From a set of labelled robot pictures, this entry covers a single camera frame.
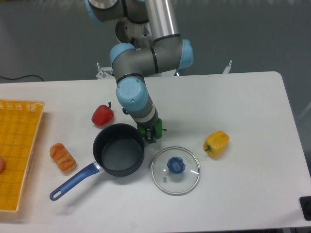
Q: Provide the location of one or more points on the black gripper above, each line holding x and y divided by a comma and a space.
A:
153, 125

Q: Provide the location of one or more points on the green bell pepper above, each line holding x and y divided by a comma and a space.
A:
160, 130

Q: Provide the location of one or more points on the dark saucepan blue handle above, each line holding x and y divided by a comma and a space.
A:
118, 150

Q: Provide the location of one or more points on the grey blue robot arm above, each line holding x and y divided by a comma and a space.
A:
132, 92

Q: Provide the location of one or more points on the glass lid blue knob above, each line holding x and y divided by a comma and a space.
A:
175, 171

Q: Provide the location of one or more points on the red bell pepper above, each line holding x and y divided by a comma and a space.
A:
102, 115

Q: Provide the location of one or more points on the yellow bell pepper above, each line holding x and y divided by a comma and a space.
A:
215, 144

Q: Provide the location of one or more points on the orange bread loaf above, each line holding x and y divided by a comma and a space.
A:
62, 157

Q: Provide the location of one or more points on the yellow woven basket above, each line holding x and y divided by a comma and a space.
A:
19, 124

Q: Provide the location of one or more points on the black corner device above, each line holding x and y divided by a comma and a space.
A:
305, 203

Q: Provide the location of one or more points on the white left mounting bracket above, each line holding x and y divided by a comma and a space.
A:
104, 72

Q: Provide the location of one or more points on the white mounting bracket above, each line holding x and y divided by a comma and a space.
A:
104, 72
227, 68

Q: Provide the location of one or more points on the white right mounting bracket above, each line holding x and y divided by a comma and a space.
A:
227, 68

